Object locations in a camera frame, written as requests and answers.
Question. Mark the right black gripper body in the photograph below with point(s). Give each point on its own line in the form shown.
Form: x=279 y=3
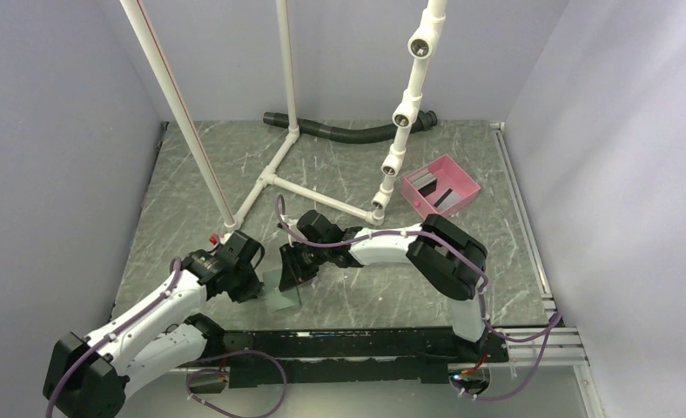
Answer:
x=303 y=261

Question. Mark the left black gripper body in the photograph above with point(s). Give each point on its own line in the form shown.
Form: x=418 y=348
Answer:
x=245 y=285

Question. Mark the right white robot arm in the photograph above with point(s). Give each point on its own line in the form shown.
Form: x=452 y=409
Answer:
x=450 y=259

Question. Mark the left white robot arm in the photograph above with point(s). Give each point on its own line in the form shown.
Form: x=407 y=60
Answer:
x=93 y=375

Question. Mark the grey card stack in tray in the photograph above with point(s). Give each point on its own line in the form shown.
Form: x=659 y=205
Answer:
x=424 y=182

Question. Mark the pink plastic card tray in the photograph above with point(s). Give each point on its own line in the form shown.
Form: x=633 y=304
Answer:
x=449 y=175

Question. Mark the black striped card in tray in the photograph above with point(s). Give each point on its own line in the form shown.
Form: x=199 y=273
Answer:
x=447 y=199

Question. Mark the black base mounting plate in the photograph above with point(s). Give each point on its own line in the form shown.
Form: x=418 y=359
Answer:
x=424 y=354

